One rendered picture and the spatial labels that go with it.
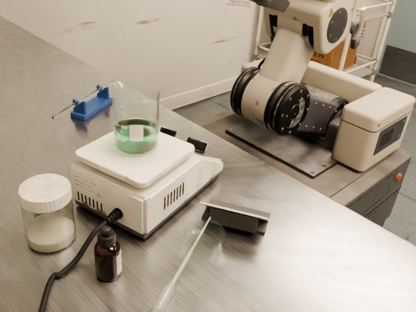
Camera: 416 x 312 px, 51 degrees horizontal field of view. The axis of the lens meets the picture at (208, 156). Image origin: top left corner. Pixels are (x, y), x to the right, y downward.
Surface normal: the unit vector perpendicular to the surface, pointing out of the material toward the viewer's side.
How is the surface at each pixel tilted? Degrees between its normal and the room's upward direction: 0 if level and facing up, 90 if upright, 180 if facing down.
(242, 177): 0
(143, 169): 0
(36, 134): 0
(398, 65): 90
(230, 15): 90
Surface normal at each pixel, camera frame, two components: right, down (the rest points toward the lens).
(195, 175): 0.85, 0.33
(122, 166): 0.07, -0.85
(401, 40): -0.72, 0.32
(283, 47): -0.61, -0.09
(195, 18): 0.69, 0.42
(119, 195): -0.53, 0.41
